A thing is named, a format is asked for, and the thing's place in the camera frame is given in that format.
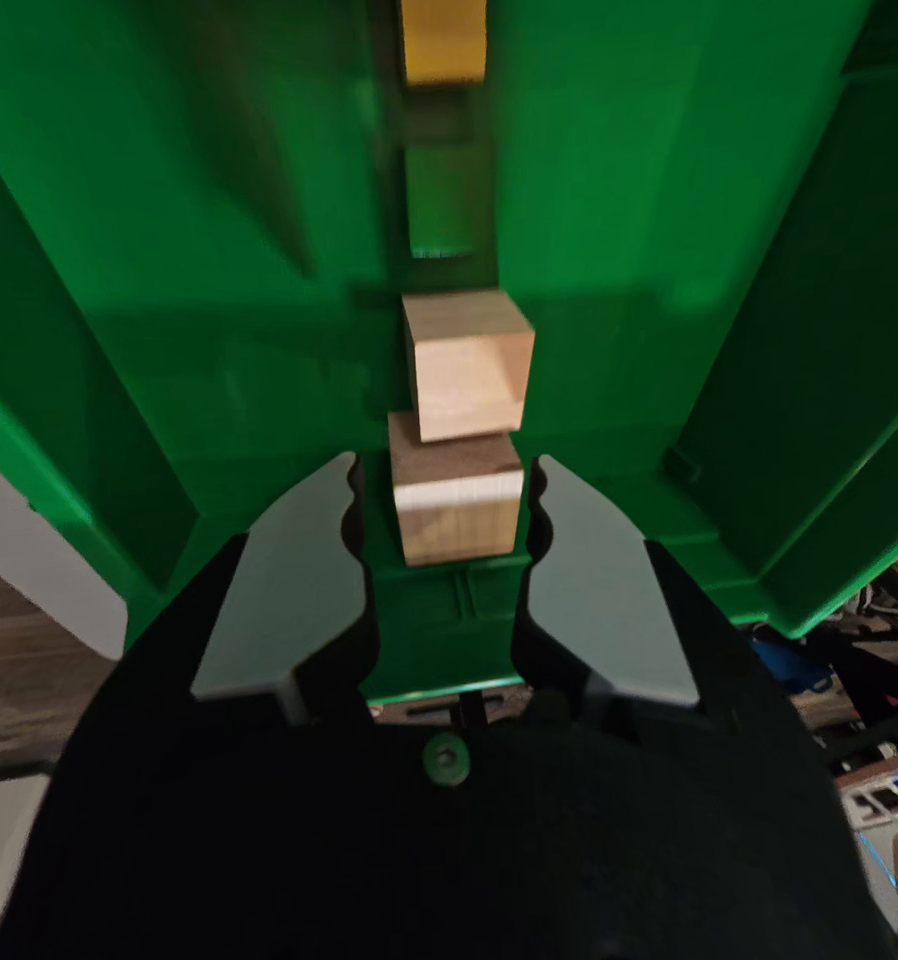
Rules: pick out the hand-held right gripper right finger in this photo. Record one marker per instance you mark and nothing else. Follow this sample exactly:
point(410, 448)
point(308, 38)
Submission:
point(606, 600)

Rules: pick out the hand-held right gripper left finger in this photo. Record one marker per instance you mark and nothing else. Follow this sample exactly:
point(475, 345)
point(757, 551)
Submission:
point(284, 600)

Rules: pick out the large plain wooden cube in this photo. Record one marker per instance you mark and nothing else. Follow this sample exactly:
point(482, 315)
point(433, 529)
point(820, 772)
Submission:
point(456, 525)
point(467, 382)

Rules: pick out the green plastic bin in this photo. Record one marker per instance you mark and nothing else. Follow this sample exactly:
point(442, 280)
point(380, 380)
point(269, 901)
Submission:
point(156, 262)

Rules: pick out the green wooden cube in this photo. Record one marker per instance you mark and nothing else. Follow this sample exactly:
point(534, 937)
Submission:
point(449, 199)

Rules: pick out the small yellow wooden cube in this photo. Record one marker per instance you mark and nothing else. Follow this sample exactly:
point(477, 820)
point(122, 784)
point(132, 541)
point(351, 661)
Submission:
point(443, 41)

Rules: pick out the blue rounded object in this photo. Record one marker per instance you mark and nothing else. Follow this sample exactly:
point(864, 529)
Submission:
point(790, 664)

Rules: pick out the white blue printed box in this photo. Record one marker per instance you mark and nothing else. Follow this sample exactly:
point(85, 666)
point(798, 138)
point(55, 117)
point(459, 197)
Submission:
point(887, 810)

